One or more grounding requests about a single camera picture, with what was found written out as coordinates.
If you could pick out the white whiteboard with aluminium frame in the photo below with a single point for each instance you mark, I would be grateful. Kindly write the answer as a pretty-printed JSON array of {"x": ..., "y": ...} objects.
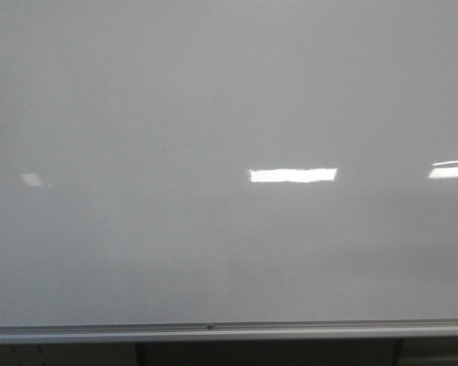
[{"x": 228, "y": 170}]

